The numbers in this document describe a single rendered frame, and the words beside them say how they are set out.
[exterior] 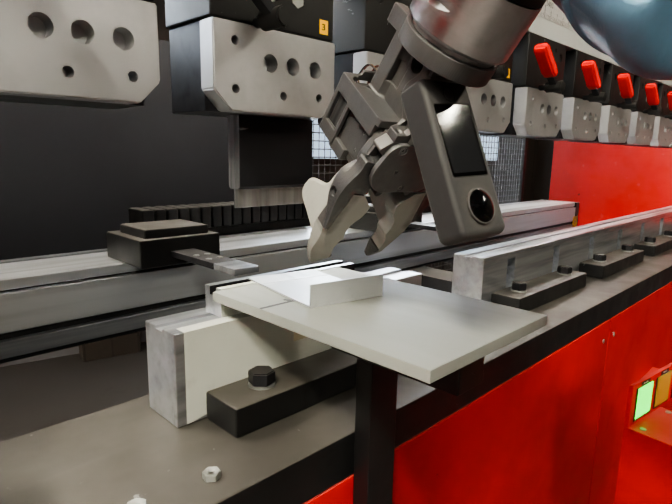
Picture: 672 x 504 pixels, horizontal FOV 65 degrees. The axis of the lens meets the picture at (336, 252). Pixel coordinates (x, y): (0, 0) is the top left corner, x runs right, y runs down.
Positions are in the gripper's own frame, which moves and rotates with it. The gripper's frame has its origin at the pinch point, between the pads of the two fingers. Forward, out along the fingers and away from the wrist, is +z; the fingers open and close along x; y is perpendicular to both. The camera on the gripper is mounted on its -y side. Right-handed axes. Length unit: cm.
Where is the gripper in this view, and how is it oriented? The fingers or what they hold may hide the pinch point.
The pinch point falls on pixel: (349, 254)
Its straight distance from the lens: 47.7
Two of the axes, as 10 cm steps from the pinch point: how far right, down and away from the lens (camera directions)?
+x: -8.2, 0.9, -5.7
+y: -4.3, -7.5, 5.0
